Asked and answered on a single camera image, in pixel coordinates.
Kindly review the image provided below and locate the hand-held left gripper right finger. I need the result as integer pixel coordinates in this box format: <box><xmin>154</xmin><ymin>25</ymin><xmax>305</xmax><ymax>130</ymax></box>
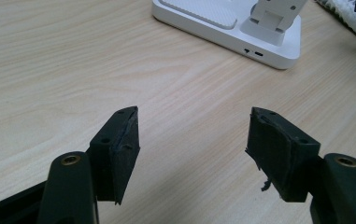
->
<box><xmin>245</xmin><ymin>106</ymin><xmax>321</xmax><ymax>203</ymax></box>

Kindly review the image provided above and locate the white black patterned cloth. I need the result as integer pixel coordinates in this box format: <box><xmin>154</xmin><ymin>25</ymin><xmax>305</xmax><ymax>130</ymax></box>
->
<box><xmin>314</xmin><ymin>0</ymin><xmax>356</xmax><ymax>39</ymax></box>

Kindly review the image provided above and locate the white desk lamp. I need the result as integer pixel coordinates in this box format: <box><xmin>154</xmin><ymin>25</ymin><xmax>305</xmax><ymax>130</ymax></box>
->
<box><xmin>151</xmin><ymin>0</ymin><xmax>309</xmax><ymax>70</ymax></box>

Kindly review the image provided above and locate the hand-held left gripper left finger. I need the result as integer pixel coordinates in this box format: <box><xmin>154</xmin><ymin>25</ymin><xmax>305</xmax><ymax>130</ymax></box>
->
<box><xmin>86</xmin><ymin>105</ymin><xmax>141</xmax><ymax>206</ymax></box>

